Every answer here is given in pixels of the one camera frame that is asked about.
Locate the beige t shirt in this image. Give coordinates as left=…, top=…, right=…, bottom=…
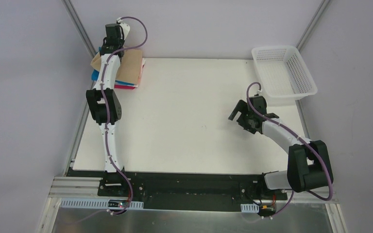
left=90, top=49, right=145, bottom=87

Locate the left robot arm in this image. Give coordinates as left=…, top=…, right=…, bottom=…
left=86, top=23, right=125, bottom=189

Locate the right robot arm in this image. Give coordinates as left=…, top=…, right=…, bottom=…
left=228, top=95, right=334, bottom=193

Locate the pink folded t shirt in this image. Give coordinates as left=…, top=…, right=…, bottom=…
left=137, top=58, right=144, bottom=86

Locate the blue folded t shirt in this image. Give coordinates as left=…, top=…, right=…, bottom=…
left=91, top=69, right=136, bottom=86

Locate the red folded t shirt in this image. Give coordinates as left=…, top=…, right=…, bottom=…
left=115, top=84, right=137, bottom=90

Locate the white plastic basket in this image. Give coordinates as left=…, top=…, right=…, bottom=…
left=251, top=45, right=318, bottom=105

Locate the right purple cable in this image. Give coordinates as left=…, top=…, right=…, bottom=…
left=246, top=82, right=334, bottom=202

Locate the purple cable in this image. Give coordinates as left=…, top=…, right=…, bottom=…
left=246, top=82, right=334, bottom=202
left=101, top=16, right=149, bottom=213

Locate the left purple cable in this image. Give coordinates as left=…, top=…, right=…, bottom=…
left=101, top=16, right=149, bottom=213

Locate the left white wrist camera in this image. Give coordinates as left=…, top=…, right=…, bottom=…
left=116, top=17, right=131, bottom=40

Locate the left aluminium frame post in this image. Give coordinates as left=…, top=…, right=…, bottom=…
left=61, top=0, right=97, bottom=57

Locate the aluminium frame post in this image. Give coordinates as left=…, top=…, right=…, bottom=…
left=296, top=0, right=332, bottom=52
left=61, top=0, right=97, bottom=57

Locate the right white cable duct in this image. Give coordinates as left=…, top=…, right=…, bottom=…
left=240, top=203, right=259, bottom=213

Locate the white cable duct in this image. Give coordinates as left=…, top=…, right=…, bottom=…
left=240, top=203, right=259, bottom=213
left=60, top=198, right=144, bottom=210

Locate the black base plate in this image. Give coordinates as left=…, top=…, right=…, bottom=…
left=67, top=168, right=287, bottom=212

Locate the right aluminium frame post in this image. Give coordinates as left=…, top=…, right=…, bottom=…
left=296, top=0, right=332, bottom=52

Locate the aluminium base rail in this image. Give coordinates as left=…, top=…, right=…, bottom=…
left=49, top=177, right=100, bottom=198

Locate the left white cable duct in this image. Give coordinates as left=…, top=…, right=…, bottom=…
left=60, top=198, right=144, bottom=210

